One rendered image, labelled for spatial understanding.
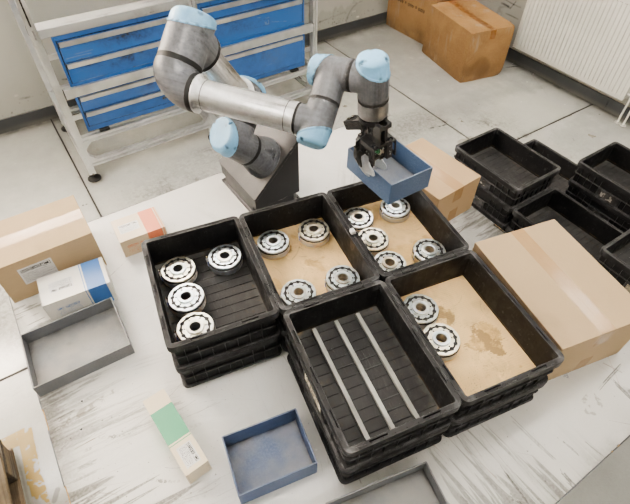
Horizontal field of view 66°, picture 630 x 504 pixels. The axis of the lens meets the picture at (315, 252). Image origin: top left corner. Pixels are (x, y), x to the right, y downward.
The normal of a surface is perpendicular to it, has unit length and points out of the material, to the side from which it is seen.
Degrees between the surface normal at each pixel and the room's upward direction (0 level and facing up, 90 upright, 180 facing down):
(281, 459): 0
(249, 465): 0
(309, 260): 0
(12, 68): 90
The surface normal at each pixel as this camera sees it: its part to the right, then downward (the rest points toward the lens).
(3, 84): 0.55, 0.62
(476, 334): 0.01, -0.67
